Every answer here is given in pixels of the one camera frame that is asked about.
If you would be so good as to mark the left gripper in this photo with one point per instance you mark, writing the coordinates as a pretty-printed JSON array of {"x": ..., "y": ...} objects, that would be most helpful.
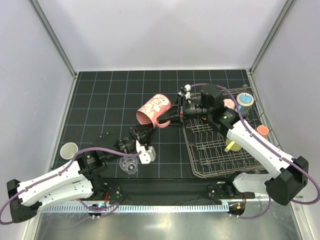
[{"x": 138, "y": 135}]

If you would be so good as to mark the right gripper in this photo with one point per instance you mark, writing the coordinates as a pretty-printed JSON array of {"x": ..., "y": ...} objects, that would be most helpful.
[{"x": 181, "y": 110}]

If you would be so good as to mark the pink faceted mug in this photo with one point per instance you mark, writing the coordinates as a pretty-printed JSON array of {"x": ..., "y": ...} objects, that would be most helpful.
[{"x": 229, "y": 103}]

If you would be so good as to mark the cream yellow faceted mug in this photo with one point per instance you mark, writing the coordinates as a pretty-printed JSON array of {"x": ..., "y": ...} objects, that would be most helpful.
[{"x": 231, "y": 145}]

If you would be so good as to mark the blue butterfly mug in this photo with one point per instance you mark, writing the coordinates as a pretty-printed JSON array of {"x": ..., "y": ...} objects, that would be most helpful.
[{"x": 245, "y": 101}]

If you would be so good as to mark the brown floral mug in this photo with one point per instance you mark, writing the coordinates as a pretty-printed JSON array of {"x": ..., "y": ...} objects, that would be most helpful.
[{"x": 263, "y": 131}]

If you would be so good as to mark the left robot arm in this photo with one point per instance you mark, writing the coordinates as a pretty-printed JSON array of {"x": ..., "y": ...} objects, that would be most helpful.
[{"x": 79, "y": 178}]

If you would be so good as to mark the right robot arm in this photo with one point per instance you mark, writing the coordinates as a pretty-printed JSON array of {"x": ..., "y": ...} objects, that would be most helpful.
[{"x": 286, "y": 176}]

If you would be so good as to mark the clear glass tumbler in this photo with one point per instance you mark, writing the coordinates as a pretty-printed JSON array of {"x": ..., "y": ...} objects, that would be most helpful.
[{"x": 129, "y": 164}]

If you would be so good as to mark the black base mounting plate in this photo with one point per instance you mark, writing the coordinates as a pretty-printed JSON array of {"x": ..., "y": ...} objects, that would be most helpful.
[{"x": 167, "y": 191}]

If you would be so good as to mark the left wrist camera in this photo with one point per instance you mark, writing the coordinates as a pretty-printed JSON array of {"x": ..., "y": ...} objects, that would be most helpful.
[{"x": 146, "y": 153}]

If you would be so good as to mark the white mug blue handle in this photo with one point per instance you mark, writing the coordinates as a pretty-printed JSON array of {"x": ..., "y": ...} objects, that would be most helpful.
[{"x": 68, "y": 150}]

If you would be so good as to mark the white slotted cable duct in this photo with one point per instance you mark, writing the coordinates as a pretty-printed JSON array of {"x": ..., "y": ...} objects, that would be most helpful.
[{"x": 128, "y": 209}]

